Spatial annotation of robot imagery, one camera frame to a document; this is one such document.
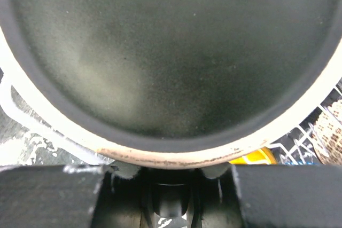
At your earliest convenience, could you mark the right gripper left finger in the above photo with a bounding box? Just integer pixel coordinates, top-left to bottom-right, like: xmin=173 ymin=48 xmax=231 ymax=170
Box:
xmin=92 ymin=163 xmax=152 ymax=227

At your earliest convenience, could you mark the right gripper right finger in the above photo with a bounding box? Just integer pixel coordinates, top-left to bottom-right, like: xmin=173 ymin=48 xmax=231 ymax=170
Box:
xmin=190 ymin=163 xmax=243 ymax=227

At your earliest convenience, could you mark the yellow brown-rimmed bowl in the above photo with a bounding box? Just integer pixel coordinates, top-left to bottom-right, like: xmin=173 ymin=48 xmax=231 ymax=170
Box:
xmin=229 ymin=147 xmax=277 ymax=165

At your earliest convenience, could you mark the white wire dish rack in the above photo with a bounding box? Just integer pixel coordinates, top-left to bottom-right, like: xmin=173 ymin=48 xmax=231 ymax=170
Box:
xmin=0 ymin=77 xmax=342 ymax=166

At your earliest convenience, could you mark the red patterned white bowl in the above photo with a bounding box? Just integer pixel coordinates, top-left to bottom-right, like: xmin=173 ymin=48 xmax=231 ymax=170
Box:
xmin=312 ymin=99 xmax=341 ymax=166

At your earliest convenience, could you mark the red black mug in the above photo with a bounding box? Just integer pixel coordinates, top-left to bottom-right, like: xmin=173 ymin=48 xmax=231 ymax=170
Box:
xmin=1 ymin=0 xmax=341 ymax=169

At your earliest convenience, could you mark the black marble mat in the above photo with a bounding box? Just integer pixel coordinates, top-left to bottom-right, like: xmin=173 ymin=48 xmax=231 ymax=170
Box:
xmin=1 ymin=72 xmax=84 ymax=166

